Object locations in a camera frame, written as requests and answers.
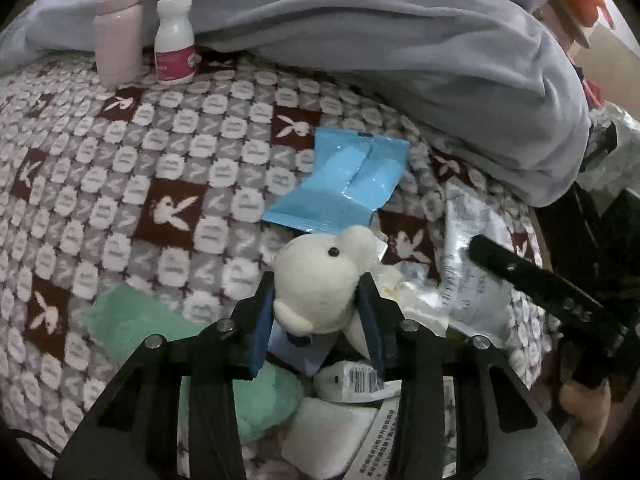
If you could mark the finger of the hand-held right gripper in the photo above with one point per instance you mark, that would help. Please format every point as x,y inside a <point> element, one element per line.
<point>505,262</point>

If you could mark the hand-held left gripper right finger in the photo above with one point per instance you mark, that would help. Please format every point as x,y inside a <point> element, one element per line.
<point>372,325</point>

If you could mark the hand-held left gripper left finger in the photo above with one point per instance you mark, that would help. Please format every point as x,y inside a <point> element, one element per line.
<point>260,325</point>

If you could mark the white plush toy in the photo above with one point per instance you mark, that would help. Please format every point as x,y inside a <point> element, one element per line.
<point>320,280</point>

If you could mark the white sponge block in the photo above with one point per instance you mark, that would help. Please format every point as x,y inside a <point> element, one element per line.
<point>325,435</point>

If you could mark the green fuzzy slipper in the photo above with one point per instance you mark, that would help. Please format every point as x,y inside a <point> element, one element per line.
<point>135,320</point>

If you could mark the person's right hand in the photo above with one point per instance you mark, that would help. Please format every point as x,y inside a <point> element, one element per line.
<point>585,420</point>

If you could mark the silver white packet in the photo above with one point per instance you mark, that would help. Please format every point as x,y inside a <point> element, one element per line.
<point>470,285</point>

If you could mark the crumpled clear wrapper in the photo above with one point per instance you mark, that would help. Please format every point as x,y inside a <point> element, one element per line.
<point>420,300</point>

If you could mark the white barcode packet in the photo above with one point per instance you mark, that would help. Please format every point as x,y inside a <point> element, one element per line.
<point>340,380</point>

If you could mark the printed paper leaflet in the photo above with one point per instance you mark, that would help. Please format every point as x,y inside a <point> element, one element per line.
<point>375,450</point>

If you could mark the blue foil packet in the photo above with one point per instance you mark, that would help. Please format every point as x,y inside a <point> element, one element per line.
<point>345,175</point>

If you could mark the white plastic bag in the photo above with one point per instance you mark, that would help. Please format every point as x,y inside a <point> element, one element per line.
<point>615,145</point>

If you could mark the printed bunny blanket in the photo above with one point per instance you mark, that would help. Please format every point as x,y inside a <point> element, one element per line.
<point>100,170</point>

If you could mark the light blue quilt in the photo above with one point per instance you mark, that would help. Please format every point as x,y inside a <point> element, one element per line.
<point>375,35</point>

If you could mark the white pill bottle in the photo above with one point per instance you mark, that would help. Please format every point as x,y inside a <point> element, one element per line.
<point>174,35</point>

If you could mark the pink bottle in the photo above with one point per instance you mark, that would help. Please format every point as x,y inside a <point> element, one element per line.
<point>119,35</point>

